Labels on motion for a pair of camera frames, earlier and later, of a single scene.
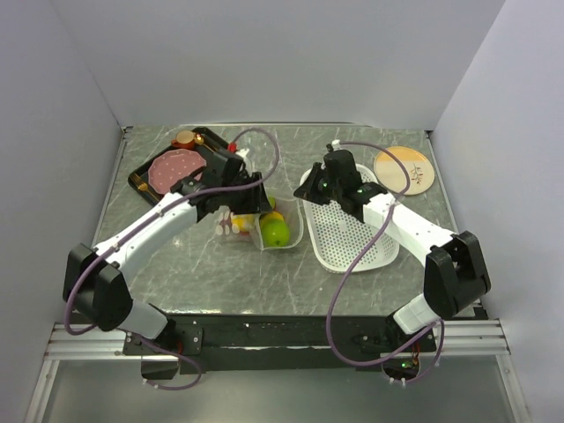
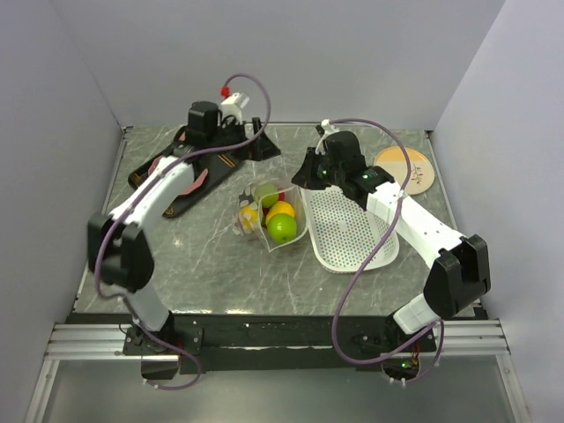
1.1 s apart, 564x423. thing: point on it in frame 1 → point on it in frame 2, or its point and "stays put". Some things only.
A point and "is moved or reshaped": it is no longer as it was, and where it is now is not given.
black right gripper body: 336,188 → 337,173
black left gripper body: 248,199 → 233,133
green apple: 275,233 is moved or reshaped
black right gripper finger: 315,186 → 315,172
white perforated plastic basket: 342,240 stays put
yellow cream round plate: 419,167 stays put
